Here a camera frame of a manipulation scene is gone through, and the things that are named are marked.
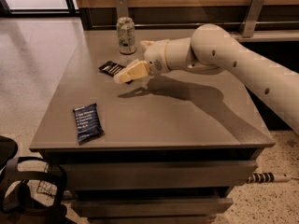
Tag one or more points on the black rxbar chocolate bar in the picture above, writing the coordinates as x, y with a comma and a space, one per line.
110, 68

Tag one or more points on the upper grey drawer front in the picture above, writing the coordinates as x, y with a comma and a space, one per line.
158, 175

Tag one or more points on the black white striped stick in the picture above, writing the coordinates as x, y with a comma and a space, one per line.
268, 178

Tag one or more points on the lower grey drawer front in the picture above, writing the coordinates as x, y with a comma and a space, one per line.
153, 207

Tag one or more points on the black office chair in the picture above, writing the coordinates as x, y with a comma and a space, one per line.
17, 206

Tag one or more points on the blue rxbar snack bar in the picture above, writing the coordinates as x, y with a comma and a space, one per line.
87, 122

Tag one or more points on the grey drawer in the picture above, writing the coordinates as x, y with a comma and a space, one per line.
158, 175
153, 207

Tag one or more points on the metal wall bracket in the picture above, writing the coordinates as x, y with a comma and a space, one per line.
121, 8
248, 25

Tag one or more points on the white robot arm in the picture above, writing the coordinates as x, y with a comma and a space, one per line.
210, 48

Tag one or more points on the white green soda can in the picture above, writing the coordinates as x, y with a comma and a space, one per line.
126, 35

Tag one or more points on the right metal wall bracket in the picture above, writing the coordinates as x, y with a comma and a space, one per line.
248, 25

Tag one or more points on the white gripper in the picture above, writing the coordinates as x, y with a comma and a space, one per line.
155, 57

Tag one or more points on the black wire basket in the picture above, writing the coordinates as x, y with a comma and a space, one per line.
46, 188

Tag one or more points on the left metal wall bracket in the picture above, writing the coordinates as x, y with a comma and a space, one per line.
121, 8

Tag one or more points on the grey drawer cabinet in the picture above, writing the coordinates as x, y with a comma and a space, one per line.
172, 118

